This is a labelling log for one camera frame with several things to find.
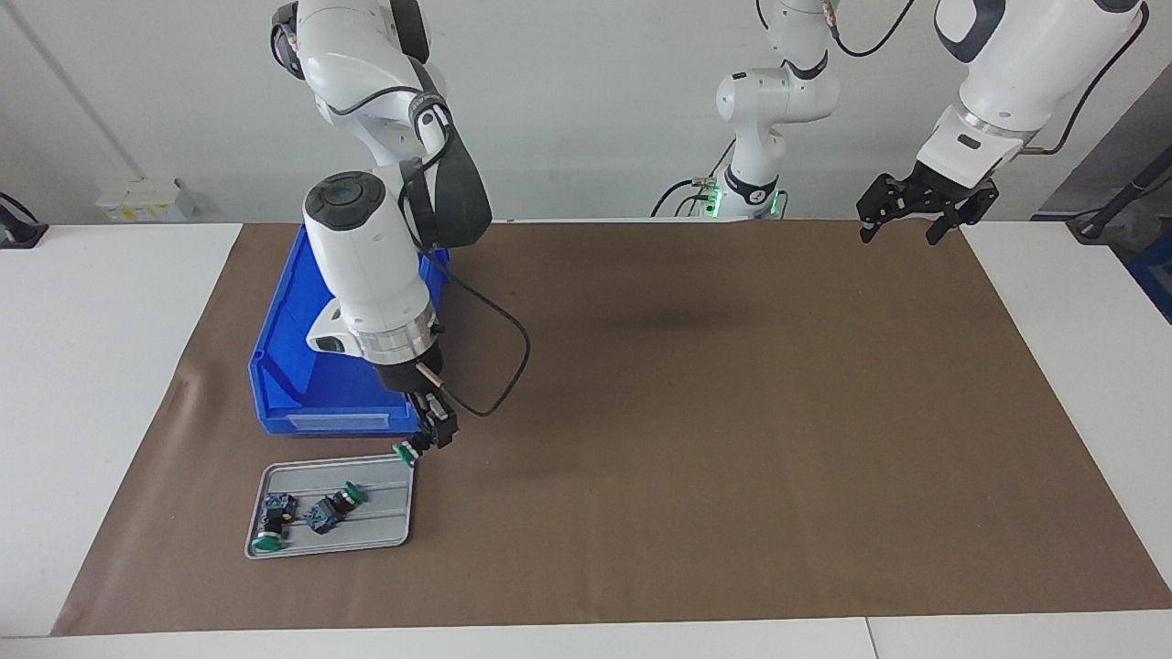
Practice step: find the green push button switch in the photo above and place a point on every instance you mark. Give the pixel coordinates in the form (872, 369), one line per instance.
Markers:
(330, 509)
(403, 451)
(273, 522)

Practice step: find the black stand pole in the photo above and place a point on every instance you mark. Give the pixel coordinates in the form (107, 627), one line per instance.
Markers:
(1094, 224)

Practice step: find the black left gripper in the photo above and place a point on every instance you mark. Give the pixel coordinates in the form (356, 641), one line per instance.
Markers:
(943, 190)

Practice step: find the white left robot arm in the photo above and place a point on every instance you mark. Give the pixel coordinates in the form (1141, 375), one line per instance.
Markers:
(1025, 64)

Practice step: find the brown paper table mat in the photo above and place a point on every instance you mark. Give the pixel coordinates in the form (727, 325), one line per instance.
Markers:
(687, 439)

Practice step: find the blue plastic storage bin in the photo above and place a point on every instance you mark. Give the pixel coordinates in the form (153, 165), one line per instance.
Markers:
(284, 366)

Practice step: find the white power strip box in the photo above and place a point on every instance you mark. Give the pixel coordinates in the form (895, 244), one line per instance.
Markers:
(146, 201)

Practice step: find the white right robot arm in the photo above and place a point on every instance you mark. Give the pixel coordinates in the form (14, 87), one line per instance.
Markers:
(366, 256)

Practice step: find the grey metal tray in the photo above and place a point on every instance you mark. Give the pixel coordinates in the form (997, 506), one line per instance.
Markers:
(375, 513)

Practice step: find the blue crate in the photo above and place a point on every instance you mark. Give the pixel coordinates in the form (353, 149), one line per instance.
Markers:
(1155, 275)

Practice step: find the black clamp mount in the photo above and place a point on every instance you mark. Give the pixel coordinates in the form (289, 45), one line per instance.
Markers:
(23, 236)

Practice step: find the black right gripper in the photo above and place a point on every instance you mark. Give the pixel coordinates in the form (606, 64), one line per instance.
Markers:
(407, 373)

